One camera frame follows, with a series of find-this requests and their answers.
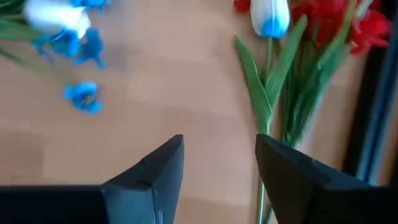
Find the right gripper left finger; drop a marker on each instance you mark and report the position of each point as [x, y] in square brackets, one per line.
[149, 186]

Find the red artificial flower bunch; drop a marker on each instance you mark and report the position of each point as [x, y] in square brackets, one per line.
[370, 31]

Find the black table frame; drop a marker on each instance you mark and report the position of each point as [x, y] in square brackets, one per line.
[367, 124]

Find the green stems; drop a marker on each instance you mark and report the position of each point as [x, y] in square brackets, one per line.
[270, 18]

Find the white blue artificial tulip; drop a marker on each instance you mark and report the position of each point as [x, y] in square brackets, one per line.
[53, 18]

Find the blue artificial flower bunch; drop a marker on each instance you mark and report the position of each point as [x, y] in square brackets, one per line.
[90, 46]

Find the blue flower head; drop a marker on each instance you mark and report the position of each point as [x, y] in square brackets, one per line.
[82, 96]

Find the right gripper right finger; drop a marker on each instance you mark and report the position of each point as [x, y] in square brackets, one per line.
[292, 186]

